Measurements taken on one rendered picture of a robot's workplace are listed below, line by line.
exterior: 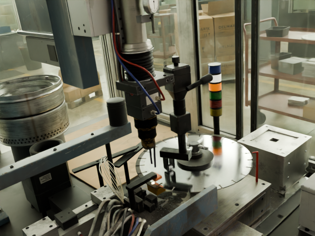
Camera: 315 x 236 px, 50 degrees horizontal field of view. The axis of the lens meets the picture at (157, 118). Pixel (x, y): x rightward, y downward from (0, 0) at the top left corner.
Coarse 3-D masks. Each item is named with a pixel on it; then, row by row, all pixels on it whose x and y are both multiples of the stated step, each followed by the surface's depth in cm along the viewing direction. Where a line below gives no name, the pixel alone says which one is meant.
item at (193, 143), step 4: (200, 140) 100; (188, 144) 99; (192, 144) 97; (196, 144) 97; (188, 148) 96; (192, 148) 96; (196, 148) 97; (200, 148) 97; (204, 148) 96; (208, 148) 95; (192, 152) 98; (196, 152) 98
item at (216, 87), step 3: (210, 84) 119; (213, 84) 119; (216, 84) 118; (219, 84) 119; (210, 87) 120; (213, 87) 119; (216, 87) 119; (219, 87) 119; (210, 90) 120; (213, 90) 120; (216, 90) 119; (219, 90) 120
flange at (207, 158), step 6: (204, 150) 102; (192, 156) 97; (198, 156) 97; (204, 156) 98; (210, 156) 98; (180, 162) 97; (186, 162) 96; (192, 162) 96; (198, 162) 96; (204, 162) 96; (210, 162) 96; (192, 168) 95; (198, 168) 95
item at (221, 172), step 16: (160, 144) 111; (176, 144) 110; (208, 144) 108; (224, 144) 107; (240, 144) 106; (144, 160) 102; (160, 160) 101; (224, 160) 98; (240, 160) 97; (176, 176) 92; (192, 176) 91; (208, 176) 91; (224, 176) 90; (240, 176) 89; (192, 192) 85
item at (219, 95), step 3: (210, 93) 121; (213, 93) 120; (216, 93) 120; (219, 93) 120; (210, 96) 121; (213, 96) 120; (216, 96) 120; (219, 96) 121; (210, 99) 122; (213, 99) 121; (216, 99) 121; (219, 99) 121
